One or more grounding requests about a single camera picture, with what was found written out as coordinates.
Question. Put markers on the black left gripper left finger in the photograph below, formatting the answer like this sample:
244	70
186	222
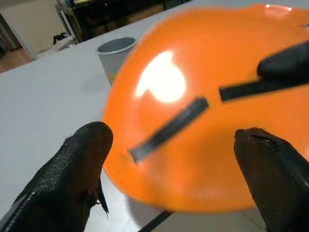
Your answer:
62	174

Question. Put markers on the dark furniture frame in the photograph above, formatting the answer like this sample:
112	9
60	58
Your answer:
96	21

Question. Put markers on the orange plastic plate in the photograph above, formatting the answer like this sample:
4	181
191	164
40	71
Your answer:
212	169

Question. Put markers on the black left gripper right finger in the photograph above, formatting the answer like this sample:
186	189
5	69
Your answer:
277	174

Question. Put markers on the black cloth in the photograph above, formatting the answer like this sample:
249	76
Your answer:
60	37

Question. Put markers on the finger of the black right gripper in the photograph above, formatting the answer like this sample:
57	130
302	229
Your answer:
285	64

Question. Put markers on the black tape strip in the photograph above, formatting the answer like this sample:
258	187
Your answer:
169	129
241	93

